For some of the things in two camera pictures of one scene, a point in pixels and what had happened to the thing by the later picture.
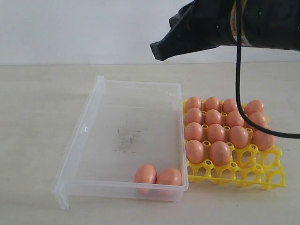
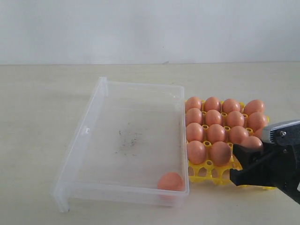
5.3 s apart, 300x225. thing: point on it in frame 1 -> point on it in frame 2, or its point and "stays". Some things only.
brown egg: [194, 115] stays
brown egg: [215, 132] stays
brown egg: [146, 174] -> [252, 142]
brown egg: [234, 118] stays
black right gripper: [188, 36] -> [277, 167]
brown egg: [254, 106] stays
